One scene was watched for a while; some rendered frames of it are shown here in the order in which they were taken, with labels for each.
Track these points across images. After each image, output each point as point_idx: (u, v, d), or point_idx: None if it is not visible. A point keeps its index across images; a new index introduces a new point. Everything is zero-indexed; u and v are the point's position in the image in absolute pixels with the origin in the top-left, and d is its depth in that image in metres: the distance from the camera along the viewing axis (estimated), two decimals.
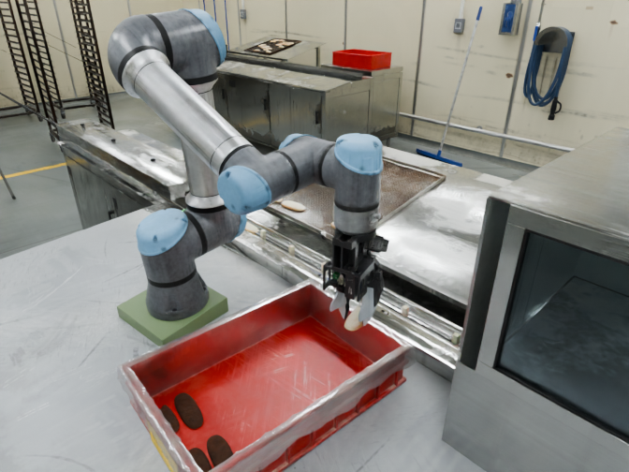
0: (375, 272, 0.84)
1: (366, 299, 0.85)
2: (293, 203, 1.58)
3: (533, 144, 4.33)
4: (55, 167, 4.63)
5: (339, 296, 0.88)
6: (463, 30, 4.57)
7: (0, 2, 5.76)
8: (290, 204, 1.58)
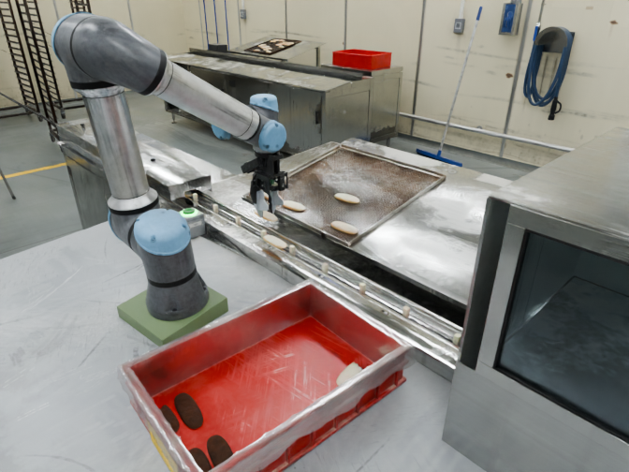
0: None
1: (276, 192, 1.43)
2: (293, 203, 1.58)
3: (533, 144, 4.33)
4: (55, 167, 4.63)
5: (263, 201, 1.40)
6: (463, 30, 4.57)
7: (0, 2, 5.76)
8: (290, 204, 1.58)
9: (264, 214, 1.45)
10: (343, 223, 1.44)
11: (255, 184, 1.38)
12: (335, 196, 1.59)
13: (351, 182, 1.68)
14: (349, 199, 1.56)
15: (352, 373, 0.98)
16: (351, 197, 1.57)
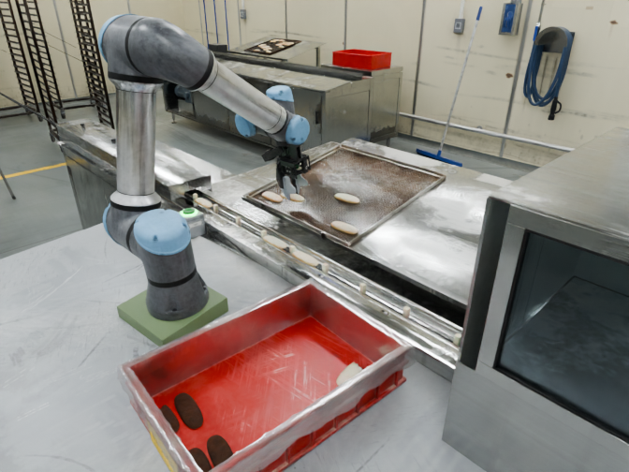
0: None
1: (299, 174, 1.53)
2: (292, 195, 1.56)
3: (533, 144, 4.33)
4: (55, 167, 4.63)
5: (289, 184, 1.50)
6: (463, 30, 4.57)
7: (0, 2, 5.76)
8: (289, 196, 1.56)
9: (273, 242, 1.44)
10: (343, 223, 1.44)
11: (280, 171, 1.47)
12: (335, 196, 1.59)
13: (351, 182, 1.68)
14: (349, 199, 1.56)
15: (352, 373, 0.98)
16: (351, 197, 1.57)
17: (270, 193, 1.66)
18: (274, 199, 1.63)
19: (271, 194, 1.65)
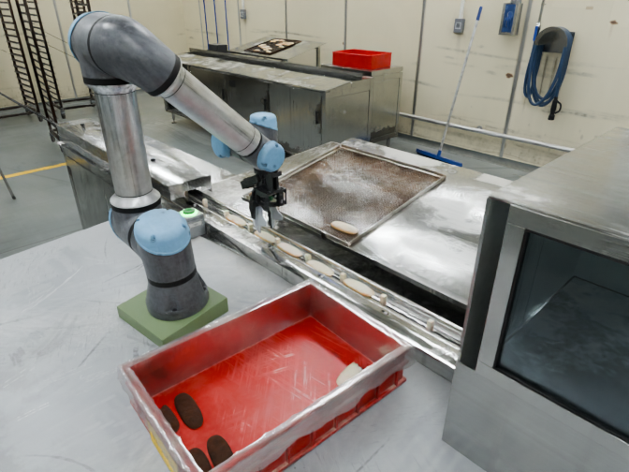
0: None
1: (275, 207, 1.45)
2: (290, 247, 1.41)
3: (533, 144, 4.33)
4: (55, 167, 4.63)
5: (261, 216, 1.42)
6: (463, 30, 4.57)
7: (0, 2, 5.76)
8: (286, 247, 1.41)
9: (318, 268, 1.31)
10: (343, 223, 1.44)
11: (254, 200, 1.39)
12: (255, 232, 1.50)
13: (351, 182, 1.68)
14: (266, 237, 1.46)
15: (352, 373, 0.98)
16: (269, 236, 1.47)
17: None
18: None
19: None
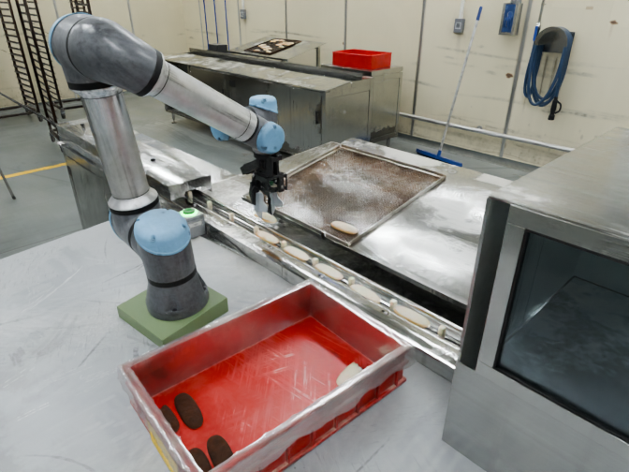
0: None
1: (276, 194, 1.42)
2: (329, 269, 1.30)
3: (533, 144, 4.33)
4: (55, 167, 4.63)
5: (262, 202, 1.39)
6: (463, 30, 4.57)
7: (0, 2, 5.76)
8: (326, 270, 1.30)
9: (364, 293, 1.19)
10: (343, 223, 1.44)
11: (254, 185, 1.37)
12: (285, 248, 1.41)
13: (351, 182, 1.68)
14: (298, 254, 1.37)
15: (352, 373, 0.98)
16: (300, 253, 1.38)
17: (262, 213, 1.46)
18: (268, 218, 1.43)
19: (264, 213, 1.46)
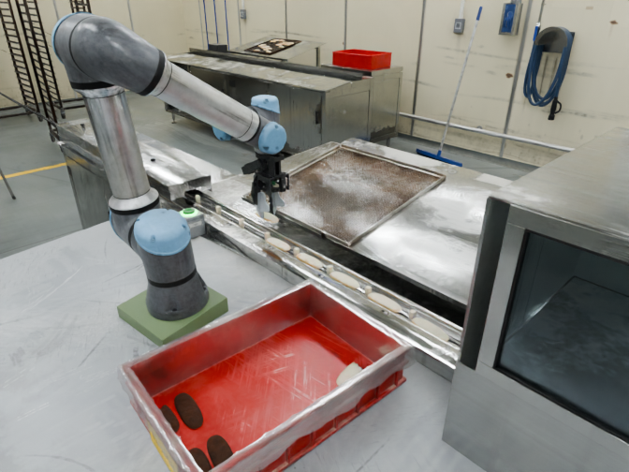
0: None
1: (277, 193, 1.42)
2: (385, 299, 1.17)
3: (533, 144, 4.33)
4: (55, 167, 4.63)
5: (264, 202, 1.39)
6: (463, 30, 4.57)
7: (0, 2, 5.76)
8: (381, 301, 1.17)
9: (430, 330, 1.07)
10: (267, 213, 1.46)
11: (255, 185, 1.37)
12: (330, 274, 1.28)
13: (351, 182, 1.68)
14: (347, 281, 1.24)
15: (352, 373, 0.98)
16: (350, 279, 1.25)
17: (275, 240, 1.45)
18: (281, 246, 1.42)
19: (277, 241, 1.44)
